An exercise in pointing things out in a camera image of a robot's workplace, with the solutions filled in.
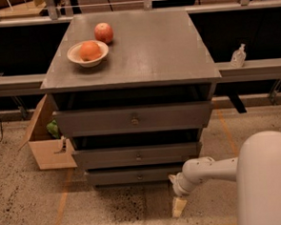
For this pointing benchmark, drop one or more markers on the clear sanitizer pump bottle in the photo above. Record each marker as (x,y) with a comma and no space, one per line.
(238,57)

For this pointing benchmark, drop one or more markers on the red apple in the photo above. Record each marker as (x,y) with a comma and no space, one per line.
(103,32)

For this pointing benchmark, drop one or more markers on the grey drawer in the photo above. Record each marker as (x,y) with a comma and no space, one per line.
(137,119)
(140,174)
(135,156)

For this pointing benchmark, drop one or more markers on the grey bottom drawer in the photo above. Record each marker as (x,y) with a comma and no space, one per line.
(140,174)

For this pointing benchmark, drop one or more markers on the grey wooden drawer cabinet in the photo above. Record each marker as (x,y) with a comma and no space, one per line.
(156,58)

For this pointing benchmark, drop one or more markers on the green item in box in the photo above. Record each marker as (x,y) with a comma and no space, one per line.
(52,128)

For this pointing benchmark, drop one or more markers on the grey top drawer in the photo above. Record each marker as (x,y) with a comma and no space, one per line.
(137,119)

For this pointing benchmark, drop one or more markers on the white ceramic bowl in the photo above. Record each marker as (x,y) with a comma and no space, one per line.
(74,54)

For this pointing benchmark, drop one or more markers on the orange fruit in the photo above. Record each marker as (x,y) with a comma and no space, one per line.
(89,50)

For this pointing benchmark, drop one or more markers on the cardboard box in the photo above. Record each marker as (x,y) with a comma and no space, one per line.
(49,153)

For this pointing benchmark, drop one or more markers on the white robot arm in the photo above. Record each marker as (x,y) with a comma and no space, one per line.
(256,172)

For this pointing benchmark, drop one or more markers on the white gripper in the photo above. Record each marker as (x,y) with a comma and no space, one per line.
(180,188)

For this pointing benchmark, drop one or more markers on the grey middle drawer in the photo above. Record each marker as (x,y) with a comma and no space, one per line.
(135,156)

